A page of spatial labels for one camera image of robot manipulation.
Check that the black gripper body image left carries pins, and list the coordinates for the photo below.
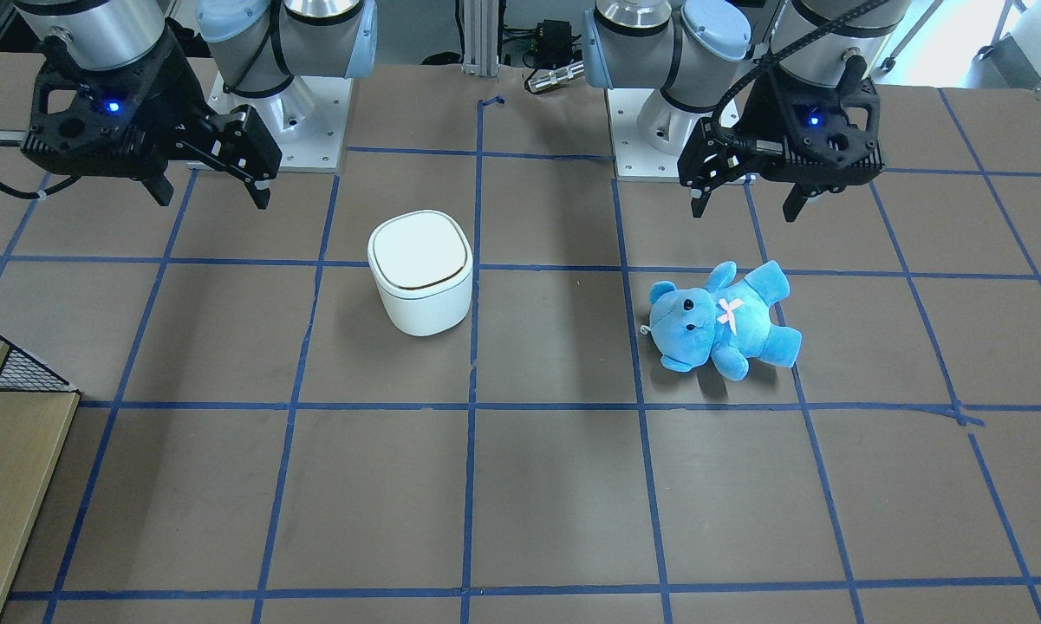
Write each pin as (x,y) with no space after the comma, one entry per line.
(176,97)

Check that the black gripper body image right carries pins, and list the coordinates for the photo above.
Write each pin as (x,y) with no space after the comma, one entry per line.
(760,113)

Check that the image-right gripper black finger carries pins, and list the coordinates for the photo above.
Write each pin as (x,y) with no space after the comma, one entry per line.
(700,198)
(796,200)

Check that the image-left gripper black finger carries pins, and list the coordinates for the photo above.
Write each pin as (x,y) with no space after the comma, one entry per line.
(160,189)
(259,192)

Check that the white trash can with lid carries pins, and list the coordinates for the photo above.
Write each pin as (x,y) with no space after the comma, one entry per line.
(422,264)

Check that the silver robot arm image left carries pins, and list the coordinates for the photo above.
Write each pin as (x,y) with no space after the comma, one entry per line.
(265,50)

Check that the silver robot arm image right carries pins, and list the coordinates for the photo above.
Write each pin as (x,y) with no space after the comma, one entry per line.
(686,55)

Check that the blue teddy bear plush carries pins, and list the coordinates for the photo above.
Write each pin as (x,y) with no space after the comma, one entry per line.
(726,322)

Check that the silver cylindrical connector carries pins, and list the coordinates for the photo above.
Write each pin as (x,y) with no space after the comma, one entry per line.
(544,80)

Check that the black power adapter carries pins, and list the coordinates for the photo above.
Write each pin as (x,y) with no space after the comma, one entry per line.
(553,37)

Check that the black corrugated cable image right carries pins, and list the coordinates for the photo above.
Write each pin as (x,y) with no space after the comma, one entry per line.
(810,40)

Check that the wooden shelf with wire mesh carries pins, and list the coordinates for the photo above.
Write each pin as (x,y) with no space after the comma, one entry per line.
(37,406)

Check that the aluminium frame post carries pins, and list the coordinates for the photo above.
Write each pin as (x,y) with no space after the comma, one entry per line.
(480,22)

